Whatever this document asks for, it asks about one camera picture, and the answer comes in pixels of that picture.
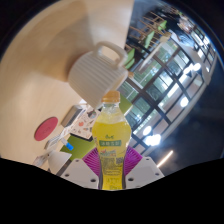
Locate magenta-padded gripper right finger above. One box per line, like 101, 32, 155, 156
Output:
123, 145, 165, 190

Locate white ribbed mug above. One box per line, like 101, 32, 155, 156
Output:
67, 41, 130, 111

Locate small dark grey box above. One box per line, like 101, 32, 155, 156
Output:
60, 104, 87, 128

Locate wooden dining table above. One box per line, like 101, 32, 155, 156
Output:
138, 33, 173, 73

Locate long curved ceiling light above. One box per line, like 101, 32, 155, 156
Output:
156, 149, 174, 169

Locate yellow drink bottle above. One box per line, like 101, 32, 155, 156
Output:
91, 90, 132, 191

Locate small white device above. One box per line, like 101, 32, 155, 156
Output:
44, 133, 69, 150

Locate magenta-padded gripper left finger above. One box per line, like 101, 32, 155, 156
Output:
62, 147, 101, 190

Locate wooden chairs with green seats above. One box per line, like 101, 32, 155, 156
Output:
124, 11, 173, 69

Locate small blue-capped bottle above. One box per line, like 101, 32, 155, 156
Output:
60, 138, 74, 151

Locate flat round red coaster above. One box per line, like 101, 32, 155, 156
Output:
33, 116, 59, 142

